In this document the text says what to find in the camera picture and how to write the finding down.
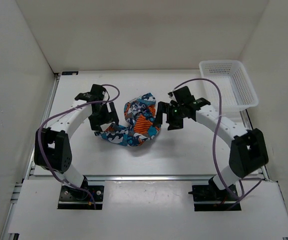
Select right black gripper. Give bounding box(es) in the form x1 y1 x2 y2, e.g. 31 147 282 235
153 101 185 131

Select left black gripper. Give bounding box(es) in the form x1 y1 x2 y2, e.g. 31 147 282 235
88 102 118 132

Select colourful patterned shorts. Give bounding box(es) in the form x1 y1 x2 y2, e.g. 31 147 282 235
94 92 161 147

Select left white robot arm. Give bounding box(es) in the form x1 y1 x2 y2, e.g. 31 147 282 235
34 84 119 200

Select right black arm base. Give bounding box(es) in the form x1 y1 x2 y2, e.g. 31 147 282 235
188 184 242 212

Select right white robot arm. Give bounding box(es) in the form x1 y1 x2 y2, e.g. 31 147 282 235
154 86 269 200

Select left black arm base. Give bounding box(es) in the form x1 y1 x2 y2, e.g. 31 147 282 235
57 185 104 211

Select white perforated plastic basket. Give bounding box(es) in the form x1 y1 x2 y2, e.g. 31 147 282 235
199 59 259 114

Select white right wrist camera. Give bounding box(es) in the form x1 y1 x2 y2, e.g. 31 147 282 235
168 92 178 106

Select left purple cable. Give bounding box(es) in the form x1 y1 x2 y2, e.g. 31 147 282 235
38 83 121 210

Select purple cable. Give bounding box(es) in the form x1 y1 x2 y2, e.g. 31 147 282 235
173 77 263 210
38 83 121 210

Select aluminium front rail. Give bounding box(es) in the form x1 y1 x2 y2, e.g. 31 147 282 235
86 175 212 181

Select aluminium rail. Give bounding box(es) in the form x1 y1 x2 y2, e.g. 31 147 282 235
10 72 61 207
86 175 212 181
240 110 270 181

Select black corner bracket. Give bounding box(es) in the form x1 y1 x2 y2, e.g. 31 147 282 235
61 71 79 76

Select aluminium right rail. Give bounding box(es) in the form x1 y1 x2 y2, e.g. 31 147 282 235
240 110 270 181

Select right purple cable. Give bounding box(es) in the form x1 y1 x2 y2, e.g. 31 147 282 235
173 77 263 210

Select aluminium left rail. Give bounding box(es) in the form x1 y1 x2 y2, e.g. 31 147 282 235
10 72 61 207

